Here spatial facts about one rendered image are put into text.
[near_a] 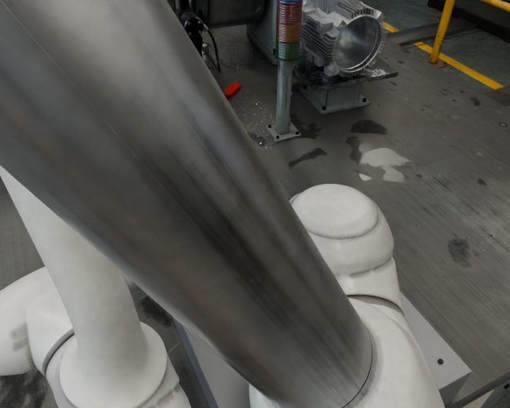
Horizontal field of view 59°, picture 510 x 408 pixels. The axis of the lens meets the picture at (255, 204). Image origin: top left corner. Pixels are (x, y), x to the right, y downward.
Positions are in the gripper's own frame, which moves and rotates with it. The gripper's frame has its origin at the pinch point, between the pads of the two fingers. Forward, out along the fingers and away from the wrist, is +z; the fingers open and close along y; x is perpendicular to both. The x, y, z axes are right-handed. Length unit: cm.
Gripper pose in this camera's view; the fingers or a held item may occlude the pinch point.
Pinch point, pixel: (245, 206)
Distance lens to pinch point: 74.9
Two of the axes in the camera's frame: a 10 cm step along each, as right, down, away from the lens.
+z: 7.2, -3.9, 5.7
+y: -4.5, -8.9, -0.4
